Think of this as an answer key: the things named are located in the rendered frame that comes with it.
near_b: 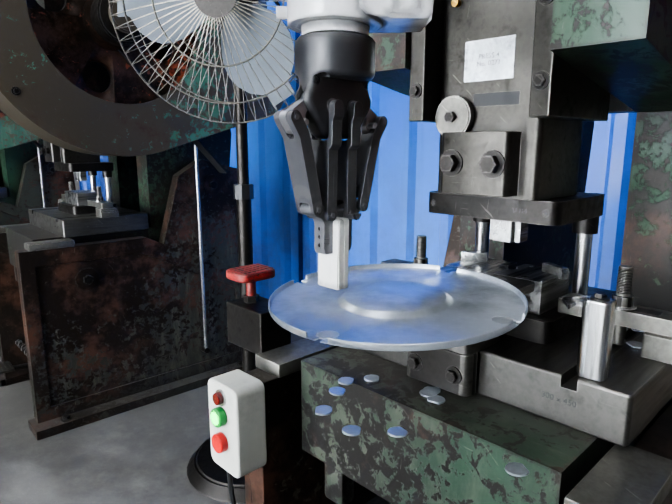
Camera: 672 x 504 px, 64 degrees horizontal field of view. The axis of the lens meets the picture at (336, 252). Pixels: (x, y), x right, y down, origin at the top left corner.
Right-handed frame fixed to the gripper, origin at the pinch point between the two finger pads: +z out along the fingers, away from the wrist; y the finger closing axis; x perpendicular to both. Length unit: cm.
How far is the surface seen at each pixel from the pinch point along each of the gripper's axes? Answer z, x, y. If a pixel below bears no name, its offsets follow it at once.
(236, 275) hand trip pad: 9.6, -32.2, -9.6
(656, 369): 14.5, 21.6, -31.0
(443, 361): 16.3, 1.0, -18.5
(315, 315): 7.5, -3.3, -0.6
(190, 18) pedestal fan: -40, -86, -33
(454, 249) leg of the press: 11, -25, -59
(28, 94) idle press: -24, -132, -9
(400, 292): 6.2, -0.4, -11.3
